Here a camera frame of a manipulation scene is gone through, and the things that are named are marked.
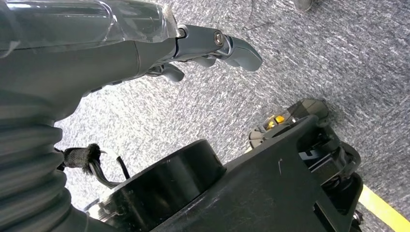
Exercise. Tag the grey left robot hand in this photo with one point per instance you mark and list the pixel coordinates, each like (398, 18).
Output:
(64, 64)

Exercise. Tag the yellow floor tape marking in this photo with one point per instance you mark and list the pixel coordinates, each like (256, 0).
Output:
(384, 209)

